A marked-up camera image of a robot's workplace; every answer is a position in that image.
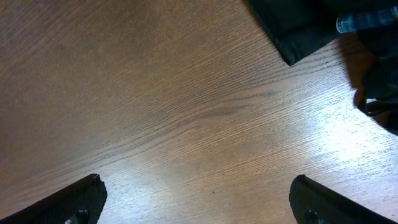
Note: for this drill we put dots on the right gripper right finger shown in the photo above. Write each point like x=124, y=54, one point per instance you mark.
x=314, y=203

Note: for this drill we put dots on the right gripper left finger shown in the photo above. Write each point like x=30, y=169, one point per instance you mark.
x=80, y=202

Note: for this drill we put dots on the pile of black clothes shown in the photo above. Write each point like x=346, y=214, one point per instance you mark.
x=298, y=28

